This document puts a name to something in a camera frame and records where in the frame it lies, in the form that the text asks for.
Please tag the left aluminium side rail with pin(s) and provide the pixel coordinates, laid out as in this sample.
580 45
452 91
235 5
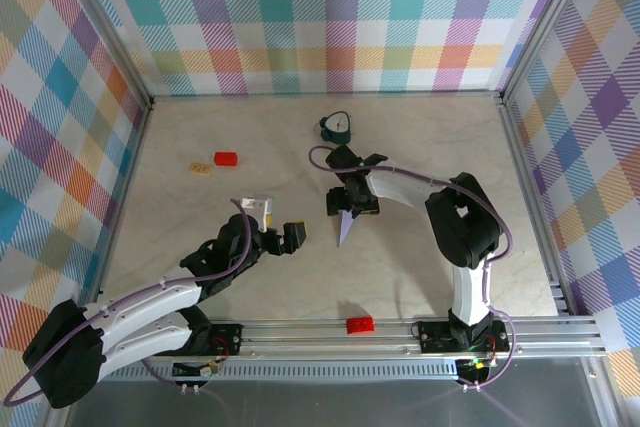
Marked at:
125 192

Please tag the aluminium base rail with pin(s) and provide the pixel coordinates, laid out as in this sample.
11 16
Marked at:
300 342

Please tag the aluminium frame post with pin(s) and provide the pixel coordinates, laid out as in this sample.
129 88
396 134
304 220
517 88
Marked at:
112 29
544 22

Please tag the teal alarm clock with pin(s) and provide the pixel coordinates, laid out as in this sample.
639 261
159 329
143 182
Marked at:
340 133

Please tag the aluminium side rail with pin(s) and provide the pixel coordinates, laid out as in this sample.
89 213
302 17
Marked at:
533 197
125 192

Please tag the red two-stud brick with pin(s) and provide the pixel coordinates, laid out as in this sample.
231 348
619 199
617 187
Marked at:
360 325

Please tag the small wooden tile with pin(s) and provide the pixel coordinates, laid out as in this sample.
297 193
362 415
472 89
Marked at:
201 168

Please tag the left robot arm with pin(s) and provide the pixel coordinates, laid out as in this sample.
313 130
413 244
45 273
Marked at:
65 357

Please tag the right aluminium side rail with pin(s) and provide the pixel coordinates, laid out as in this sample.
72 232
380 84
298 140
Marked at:
533 197

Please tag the right aluminium frame post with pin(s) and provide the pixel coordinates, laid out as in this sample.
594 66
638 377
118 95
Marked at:
544 22

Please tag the red rectangular block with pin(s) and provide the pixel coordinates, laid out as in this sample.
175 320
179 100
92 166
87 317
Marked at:
226 159

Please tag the aluminium rail under plaid wall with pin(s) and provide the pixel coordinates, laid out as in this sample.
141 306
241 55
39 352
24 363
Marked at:
325 94

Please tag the left aluminium frame post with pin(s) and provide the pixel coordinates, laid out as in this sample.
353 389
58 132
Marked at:
112 29

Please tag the grey metal sheet panel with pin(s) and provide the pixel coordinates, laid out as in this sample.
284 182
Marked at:
325 407

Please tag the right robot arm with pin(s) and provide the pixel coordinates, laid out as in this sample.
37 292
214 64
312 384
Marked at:
465 222

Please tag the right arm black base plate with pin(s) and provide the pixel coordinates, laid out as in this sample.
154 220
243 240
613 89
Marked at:
435 337

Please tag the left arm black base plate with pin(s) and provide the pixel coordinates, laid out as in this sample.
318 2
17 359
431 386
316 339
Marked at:
230 339

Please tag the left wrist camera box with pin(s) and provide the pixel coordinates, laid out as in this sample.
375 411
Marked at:
256 207

